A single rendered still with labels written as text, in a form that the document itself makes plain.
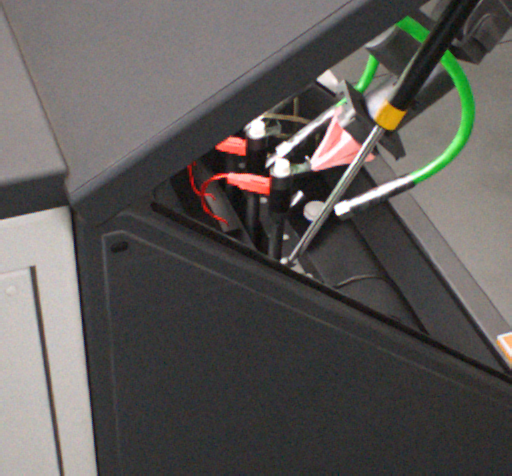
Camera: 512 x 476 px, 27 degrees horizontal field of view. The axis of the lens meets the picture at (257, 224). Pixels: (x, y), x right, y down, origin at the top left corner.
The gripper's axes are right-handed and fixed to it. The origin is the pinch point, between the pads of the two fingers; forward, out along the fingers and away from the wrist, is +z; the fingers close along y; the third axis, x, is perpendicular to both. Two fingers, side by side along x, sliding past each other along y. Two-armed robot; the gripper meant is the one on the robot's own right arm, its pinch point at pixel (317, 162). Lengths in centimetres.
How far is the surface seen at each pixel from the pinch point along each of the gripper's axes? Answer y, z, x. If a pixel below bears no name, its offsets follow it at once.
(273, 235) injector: -3.7, 10.8, 1.6
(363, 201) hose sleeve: -0.6, -4.1, 10.2
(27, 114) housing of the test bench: 47, -4, 36
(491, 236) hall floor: -135, 27, -102
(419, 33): 13.0, -22.0, 10.6
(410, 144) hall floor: -126, 36, -144
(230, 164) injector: -1.6, 14.0, -13.8
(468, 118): 1.1, -19.5, 11.5
